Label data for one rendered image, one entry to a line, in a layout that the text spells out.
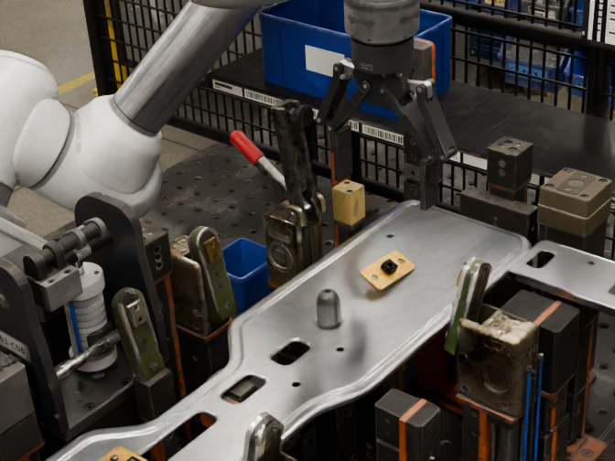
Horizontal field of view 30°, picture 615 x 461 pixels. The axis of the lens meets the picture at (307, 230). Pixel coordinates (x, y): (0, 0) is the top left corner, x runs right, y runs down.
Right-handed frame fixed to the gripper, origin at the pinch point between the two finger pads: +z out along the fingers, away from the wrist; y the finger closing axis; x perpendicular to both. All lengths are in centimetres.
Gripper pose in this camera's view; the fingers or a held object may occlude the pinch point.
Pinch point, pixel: (384, 183)
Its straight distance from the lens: 147.6
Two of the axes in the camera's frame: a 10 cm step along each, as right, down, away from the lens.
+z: 0.5, 8.6, 5.1
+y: 7.7, 2.9, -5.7
